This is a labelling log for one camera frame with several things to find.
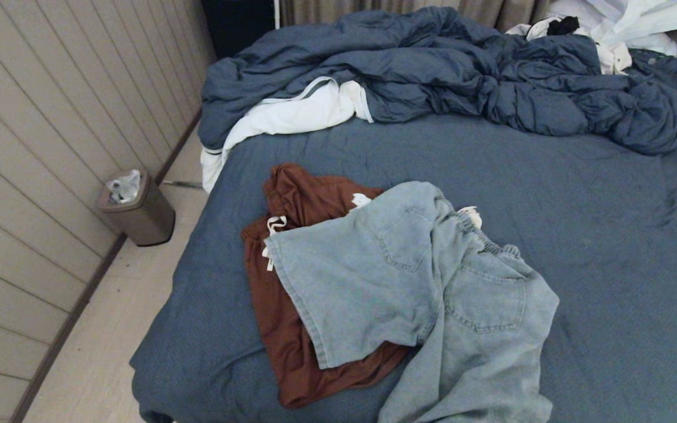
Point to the light blue denim jeans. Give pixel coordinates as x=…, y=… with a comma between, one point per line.
x=409, y=294

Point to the rust brown shorts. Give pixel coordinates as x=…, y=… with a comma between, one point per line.
x=280, y=329

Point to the dark blue crumpled duvet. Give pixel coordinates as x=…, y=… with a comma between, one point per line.
x=432, y=64

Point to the brown trash bin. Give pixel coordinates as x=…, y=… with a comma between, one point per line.
x=147, y=220

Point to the white vertical pole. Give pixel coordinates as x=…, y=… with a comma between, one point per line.
x=277, y=13

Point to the black cabinet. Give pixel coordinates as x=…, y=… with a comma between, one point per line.
x=238, y=23

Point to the white plastic bin bag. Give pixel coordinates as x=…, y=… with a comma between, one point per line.
x=124, y=188

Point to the beige curtain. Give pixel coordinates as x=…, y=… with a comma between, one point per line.
x=509, y=12

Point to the blue bed sheet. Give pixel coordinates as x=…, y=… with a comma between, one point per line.
x=609, y=264

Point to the small black garment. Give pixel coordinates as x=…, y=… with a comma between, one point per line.
x=563, y=26

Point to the cream jacket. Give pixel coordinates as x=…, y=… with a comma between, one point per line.
x=615, y=59

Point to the white shirt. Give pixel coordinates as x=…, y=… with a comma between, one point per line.
x=626, y=17

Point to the dark denim garment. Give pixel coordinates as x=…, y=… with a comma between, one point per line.
x=667, y=64

